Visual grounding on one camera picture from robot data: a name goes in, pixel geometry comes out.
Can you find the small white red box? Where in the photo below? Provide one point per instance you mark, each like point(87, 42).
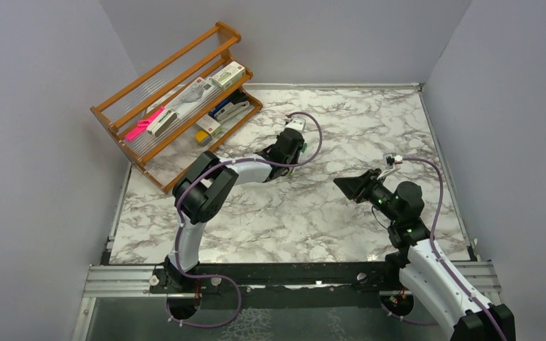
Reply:
point(209, 125)

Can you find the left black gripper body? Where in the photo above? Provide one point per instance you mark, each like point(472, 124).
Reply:
point(292, 159)

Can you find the blue black stapler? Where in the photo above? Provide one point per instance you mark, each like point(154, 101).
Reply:
point(238, 99)

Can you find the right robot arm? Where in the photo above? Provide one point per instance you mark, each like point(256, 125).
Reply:
point(419, 265)

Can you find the white green box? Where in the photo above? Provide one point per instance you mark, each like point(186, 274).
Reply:
point(229, 75)

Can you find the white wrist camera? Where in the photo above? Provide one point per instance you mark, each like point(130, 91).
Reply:
point(296, 123)
point(392, 162)

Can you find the white black box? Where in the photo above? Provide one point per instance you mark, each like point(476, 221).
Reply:
point(165, 118)

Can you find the pink highlighter pack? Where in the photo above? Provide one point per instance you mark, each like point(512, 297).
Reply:
point(143, 124)

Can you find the wooden shelf rack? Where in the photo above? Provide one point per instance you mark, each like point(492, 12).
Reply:
point(162, 160)

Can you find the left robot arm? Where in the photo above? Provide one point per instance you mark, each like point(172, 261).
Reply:
point(208, 181)

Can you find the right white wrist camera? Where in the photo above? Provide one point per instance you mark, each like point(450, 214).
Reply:
point(392, 162)

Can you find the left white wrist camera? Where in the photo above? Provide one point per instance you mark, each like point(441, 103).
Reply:
point(296, 123)

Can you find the long white package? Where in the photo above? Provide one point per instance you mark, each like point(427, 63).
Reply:
point(197, 93)

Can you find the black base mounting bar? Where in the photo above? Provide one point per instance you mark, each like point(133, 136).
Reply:
point(364, 276)

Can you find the aluminium frame rail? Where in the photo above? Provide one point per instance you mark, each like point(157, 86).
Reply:
point(118, 282)

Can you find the yellow sticky note block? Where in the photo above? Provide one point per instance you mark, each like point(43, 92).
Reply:
point(202, 138)

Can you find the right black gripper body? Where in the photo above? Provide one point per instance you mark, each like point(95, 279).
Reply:
point(379, 195)

